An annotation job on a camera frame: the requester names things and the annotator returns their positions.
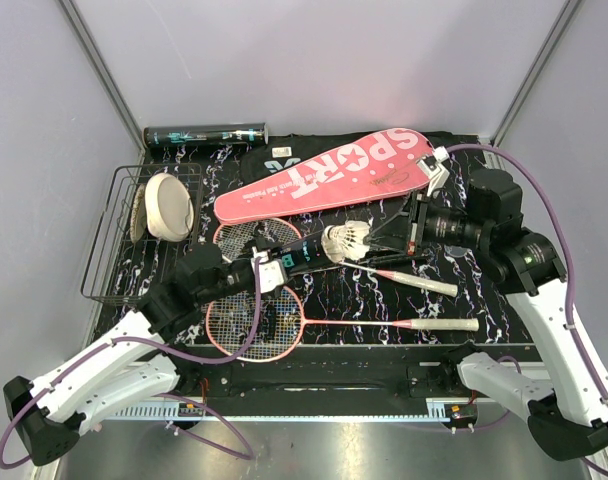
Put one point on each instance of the black teal shuttlecock tube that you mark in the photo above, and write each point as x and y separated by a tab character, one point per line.
195	135

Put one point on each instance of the black racket bag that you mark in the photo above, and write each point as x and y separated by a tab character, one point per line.
285	151

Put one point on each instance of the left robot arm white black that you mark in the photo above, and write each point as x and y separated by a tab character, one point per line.
133	361

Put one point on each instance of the white shuttlecock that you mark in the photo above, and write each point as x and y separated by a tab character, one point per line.
347	241

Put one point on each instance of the pink badminton racket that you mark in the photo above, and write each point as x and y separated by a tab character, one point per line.
277	326
232	238

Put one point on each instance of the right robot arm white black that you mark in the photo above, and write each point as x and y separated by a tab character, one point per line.
567	417

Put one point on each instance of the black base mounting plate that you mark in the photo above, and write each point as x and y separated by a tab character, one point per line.
395	379

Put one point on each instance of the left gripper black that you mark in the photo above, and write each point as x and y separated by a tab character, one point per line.
249	263

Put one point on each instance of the black wire basket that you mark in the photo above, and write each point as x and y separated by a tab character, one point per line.
119	270

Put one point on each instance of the pink racket cover bag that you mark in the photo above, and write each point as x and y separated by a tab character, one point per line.
378	166

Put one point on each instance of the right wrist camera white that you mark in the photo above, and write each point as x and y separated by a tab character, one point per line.
432	166

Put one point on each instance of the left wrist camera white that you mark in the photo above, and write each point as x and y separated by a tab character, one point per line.
270	274

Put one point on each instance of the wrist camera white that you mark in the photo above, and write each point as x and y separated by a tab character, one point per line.
270	274
432	166

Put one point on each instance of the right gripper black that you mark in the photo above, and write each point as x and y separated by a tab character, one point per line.
406	231

